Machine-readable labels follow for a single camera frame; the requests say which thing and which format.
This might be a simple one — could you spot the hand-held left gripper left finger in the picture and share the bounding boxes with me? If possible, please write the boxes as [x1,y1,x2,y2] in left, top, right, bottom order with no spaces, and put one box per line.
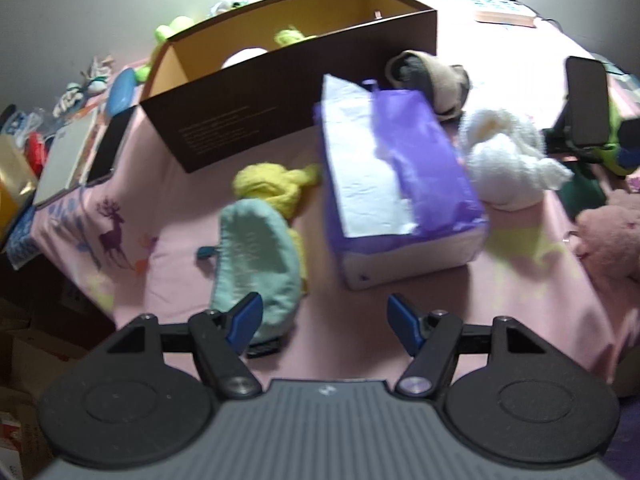
[107,292,264,401]

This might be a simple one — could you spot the brown cardboard box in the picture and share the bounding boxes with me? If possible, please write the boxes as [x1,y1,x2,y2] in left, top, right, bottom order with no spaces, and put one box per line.
[137,0,439,173]

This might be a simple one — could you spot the yellow box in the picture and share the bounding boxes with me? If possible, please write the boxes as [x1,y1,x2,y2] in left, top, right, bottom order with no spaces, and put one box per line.
[0,135,38,231]

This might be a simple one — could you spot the pink plush bear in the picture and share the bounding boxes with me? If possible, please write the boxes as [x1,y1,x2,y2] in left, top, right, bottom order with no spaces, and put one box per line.
[572,190,640,282]

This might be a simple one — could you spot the blue case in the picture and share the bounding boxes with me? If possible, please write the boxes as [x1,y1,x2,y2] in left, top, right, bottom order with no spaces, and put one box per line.
[107,67,136,118]

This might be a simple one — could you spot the pink deer print bedsheet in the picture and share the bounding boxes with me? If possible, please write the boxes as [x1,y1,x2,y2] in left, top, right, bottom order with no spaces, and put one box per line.
[10,0,640,401]

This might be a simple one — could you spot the black cable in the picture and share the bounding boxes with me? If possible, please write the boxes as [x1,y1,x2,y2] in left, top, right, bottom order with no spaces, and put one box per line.
[532,15,568,33]

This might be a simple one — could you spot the striped cloth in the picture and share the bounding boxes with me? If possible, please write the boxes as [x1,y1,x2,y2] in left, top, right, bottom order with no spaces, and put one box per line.
[606,66,640,111]

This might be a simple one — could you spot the red packet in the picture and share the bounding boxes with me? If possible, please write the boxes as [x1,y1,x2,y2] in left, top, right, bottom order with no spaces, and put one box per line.
[25,132,49,172]

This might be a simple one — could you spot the blue patterned bag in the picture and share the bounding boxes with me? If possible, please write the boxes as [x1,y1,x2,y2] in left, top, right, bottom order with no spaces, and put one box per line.
[5,205,40,267]

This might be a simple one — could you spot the mint green slipper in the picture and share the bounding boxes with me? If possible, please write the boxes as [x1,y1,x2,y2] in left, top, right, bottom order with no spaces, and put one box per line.
[196,199,303,342]

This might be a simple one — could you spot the black phone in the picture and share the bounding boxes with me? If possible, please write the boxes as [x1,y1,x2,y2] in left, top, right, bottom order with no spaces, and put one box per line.
[565,56,612,146]

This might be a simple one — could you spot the white green plush toy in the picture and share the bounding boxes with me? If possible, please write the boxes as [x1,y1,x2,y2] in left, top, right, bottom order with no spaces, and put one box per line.
[210,0,251,16]

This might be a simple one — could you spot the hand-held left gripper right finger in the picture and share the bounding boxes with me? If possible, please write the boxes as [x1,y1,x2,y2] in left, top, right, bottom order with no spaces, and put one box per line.
[387,294,543,401]

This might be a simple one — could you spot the white teal toy figures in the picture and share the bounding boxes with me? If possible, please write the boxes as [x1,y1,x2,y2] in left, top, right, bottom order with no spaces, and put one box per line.
[52,55,116,116]

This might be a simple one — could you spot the white soft item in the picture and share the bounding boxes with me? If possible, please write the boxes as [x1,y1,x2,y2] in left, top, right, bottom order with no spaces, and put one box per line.
[221,47,269,70]

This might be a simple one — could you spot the purple tissue pack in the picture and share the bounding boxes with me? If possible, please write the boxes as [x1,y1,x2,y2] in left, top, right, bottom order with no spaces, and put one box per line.
[313,74,490,291]

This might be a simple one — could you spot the white fluffy cloth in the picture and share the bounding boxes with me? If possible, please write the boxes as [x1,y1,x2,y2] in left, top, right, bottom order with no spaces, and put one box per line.
[459,108,574,211]

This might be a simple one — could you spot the cardboard boxes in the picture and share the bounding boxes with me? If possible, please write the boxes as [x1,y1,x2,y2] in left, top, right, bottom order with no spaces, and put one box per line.
[0,300,91,480]

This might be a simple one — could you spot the white power strip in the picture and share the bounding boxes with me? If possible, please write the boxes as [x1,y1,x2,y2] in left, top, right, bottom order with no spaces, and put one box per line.
[472,0,537,27]

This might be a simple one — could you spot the yellow-green soft toy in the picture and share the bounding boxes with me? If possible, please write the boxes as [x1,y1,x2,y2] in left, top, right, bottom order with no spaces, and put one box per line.
[274,27,318,49]

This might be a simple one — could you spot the grey beige rolled socks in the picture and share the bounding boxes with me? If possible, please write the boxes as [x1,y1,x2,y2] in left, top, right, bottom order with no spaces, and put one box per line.
[385,50,473,122]

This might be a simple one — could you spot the white grey book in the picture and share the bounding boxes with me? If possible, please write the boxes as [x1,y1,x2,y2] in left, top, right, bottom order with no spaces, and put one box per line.
[32,110,98,208]

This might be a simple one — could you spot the bright green plush toy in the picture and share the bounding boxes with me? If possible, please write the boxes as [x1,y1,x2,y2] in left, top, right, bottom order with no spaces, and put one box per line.
[135,16,196,83]

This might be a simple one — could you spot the dark green phone stand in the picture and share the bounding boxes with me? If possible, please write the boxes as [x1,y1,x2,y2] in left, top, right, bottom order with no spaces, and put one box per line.
[542,110,608,222]

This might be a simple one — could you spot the dark tablet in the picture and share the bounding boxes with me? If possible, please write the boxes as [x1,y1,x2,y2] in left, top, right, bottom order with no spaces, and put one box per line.
[85,106,138,186]

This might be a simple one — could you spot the yellow plush toy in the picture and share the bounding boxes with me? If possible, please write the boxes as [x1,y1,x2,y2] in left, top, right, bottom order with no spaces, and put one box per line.
[232,162,322,293]

